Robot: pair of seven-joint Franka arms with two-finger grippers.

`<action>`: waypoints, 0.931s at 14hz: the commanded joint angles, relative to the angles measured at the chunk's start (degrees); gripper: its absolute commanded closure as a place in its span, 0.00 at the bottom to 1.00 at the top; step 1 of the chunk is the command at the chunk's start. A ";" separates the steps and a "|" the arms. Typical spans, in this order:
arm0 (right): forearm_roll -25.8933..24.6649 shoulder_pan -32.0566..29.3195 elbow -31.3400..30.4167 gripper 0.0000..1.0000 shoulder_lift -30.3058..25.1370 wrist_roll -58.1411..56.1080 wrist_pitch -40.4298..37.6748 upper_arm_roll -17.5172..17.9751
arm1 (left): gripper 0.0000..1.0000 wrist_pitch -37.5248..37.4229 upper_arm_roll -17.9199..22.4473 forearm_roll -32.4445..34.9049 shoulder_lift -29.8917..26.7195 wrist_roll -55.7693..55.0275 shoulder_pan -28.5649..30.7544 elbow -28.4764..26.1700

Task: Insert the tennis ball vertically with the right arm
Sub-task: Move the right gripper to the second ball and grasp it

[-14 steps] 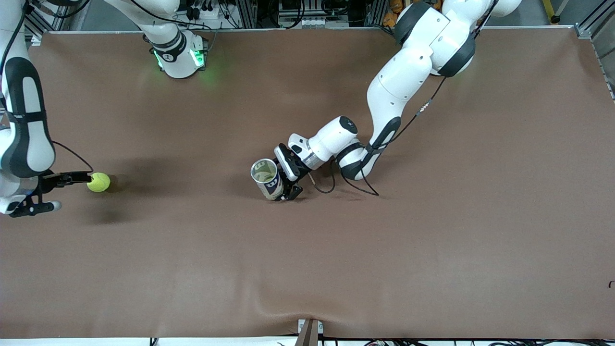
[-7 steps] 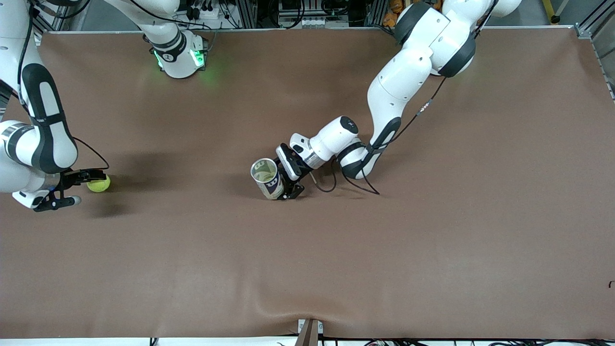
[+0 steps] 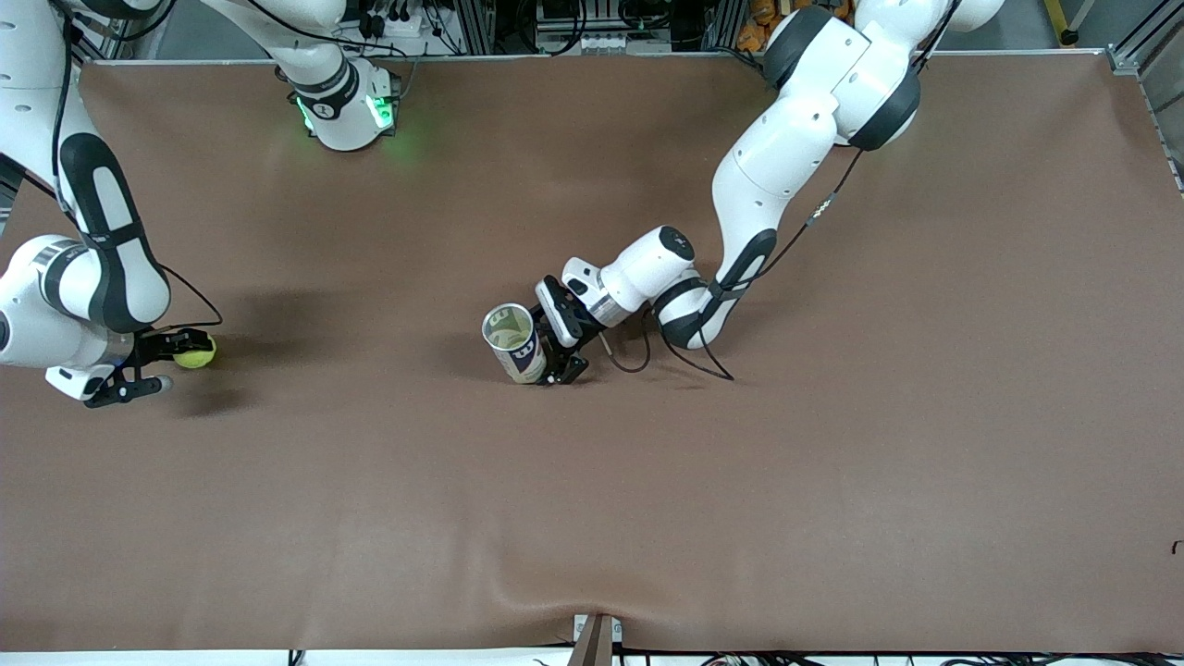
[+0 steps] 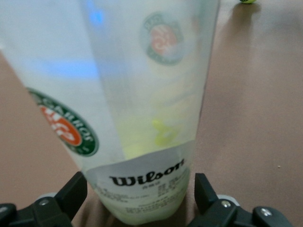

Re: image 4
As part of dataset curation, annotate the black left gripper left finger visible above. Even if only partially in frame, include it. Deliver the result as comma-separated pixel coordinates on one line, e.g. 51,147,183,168
16,172,88,227

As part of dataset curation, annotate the clear plastic tennis ball can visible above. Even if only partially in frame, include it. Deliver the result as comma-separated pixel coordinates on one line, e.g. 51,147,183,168
0,0,221,225

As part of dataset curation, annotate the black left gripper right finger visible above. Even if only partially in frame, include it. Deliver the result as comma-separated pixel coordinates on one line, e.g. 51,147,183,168
189,174,255,227

